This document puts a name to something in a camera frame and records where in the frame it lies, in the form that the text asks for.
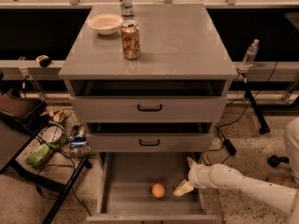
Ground gold soda can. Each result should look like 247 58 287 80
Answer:
121 20 141 60

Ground green white soda can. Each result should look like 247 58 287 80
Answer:
120 0 134 16

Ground white bowl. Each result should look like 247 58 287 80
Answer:
88 13 123 35

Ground brown bag on table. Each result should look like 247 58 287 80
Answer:
0 89 47 130

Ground person leg light trousers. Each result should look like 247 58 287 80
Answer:
284 118 299 183

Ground black power adapter with cable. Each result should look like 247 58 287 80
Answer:
210 127 236 163

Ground grey bottom drawer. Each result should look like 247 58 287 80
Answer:
87 152 217 224

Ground black caster wheel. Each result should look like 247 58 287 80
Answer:
267 155 290 167

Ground black round object on ledge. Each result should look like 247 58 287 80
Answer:
36 55 51 68

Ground wire basket of snacks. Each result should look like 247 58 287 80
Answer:
38 108 91 159

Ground dark side table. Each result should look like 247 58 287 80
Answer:
0 117 92 224

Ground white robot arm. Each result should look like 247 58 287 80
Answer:
173 157 299 224

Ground grey top drawer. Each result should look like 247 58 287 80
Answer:
71 80 226 122

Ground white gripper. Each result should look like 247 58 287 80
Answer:
173 157 215 197

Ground grey drawer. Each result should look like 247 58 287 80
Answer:
87 152 217 224
71 80 226 122
87 123 214 152

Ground clear plastic bottle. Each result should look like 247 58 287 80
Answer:
242 39 260 69

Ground orange fruit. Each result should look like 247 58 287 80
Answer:
151 183 165 199

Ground grey drawer cabinet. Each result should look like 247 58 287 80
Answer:
58 3 238 224

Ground grey middle drawer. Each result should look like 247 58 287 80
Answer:
87 123 214 152

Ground tan shoe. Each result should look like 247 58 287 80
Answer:
267 176 297 189

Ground black tripod stand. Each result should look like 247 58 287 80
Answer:
241 72 270 134

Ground green chip bag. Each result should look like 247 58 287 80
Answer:
26 143 54 168

